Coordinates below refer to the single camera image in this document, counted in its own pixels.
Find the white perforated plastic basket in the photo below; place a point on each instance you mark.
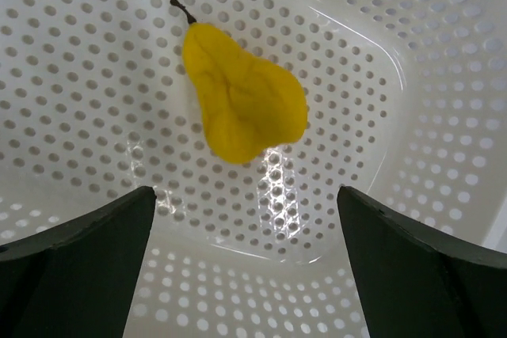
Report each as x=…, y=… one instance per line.
x=407, y=103

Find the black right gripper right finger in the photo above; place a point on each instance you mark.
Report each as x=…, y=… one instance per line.
x=416, y=281

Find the yellow fake pear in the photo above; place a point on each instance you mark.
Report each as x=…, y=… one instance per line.
x=248, y=104

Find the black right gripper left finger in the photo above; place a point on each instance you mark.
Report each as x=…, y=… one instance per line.
x=77, y=279

